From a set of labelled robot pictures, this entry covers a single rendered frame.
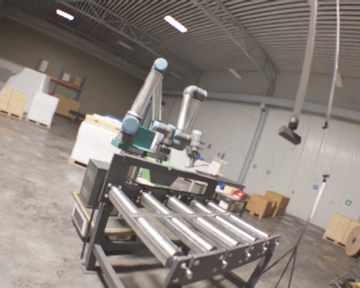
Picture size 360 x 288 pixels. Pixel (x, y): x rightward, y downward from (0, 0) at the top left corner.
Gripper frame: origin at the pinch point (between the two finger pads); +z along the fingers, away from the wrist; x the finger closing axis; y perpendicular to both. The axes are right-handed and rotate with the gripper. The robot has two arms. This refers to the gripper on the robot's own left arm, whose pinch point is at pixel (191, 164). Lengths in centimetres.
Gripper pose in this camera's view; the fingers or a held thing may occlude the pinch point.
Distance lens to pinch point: 185.7
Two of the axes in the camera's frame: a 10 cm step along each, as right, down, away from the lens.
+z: -1.8, 9.0, -3.9
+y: 6.8, -1.7, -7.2
